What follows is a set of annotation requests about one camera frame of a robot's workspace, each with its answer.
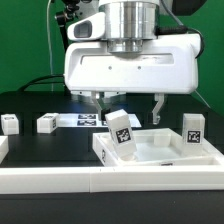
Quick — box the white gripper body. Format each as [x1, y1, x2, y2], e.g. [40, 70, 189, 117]
[64, 34, 200, 94]

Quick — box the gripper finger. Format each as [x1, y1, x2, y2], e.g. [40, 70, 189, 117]
[91, 91, 106, 120]
[152, 94, 165, 125]

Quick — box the white square tabletop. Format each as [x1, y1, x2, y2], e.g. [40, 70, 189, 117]
[92, 128, 224, 167]

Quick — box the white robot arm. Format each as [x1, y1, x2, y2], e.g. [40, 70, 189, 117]
[64, 0, 204, 124]

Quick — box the white sheet with fiducial tags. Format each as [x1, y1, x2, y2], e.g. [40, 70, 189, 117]
[58, 113, 141, 128]

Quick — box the white U-shaped obstacle fence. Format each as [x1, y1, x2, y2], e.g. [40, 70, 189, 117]
[0, 134, 224, 195]

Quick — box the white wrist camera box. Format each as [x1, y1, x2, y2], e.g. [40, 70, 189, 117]
[67, 12, 106, 41]

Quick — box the black cable bundle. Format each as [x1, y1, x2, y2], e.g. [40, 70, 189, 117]
[17, 73, 68, 93]

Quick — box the thin white hanging cable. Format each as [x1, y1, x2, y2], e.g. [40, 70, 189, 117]
[45, 0, 55, 93]

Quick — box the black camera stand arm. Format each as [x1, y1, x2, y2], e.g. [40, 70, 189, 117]
[55, 0, 80, 50]

